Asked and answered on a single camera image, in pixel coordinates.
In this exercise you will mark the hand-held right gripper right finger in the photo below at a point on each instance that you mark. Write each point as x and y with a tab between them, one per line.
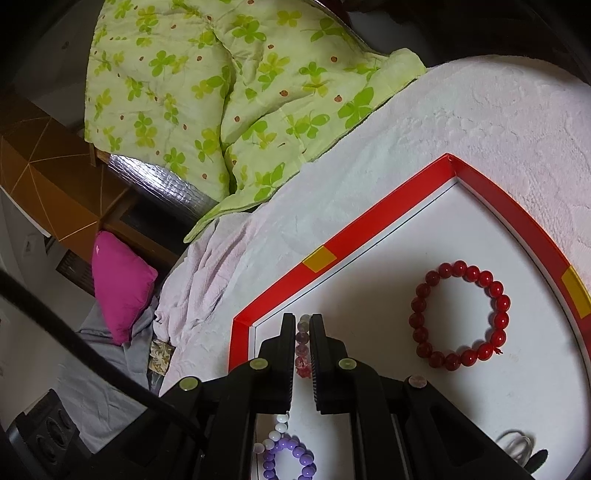
315	350

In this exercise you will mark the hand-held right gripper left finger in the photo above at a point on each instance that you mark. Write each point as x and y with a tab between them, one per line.
291	350

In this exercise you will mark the red shallow box tray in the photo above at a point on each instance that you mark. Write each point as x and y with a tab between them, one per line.
369	277

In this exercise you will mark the grey blanket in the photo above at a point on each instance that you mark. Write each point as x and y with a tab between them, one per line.
106	397

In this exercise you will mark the leaf patterned small cushion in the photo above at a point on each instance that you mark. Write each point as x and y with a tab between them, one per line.
160	357

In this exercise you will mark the magenta pillow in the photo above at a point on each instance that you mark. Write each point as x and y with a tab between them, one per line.
120	286

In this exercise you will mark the silver foil insulation sheet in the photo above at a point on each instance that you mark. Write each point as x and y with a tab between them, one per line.
161	184

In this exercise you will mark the brown wooden nightstand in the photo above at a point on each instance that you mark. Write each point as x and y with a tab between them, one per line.
51	184

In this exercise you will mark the green floral quilt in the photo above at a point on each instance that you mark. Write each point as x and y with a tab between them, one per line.
207	92

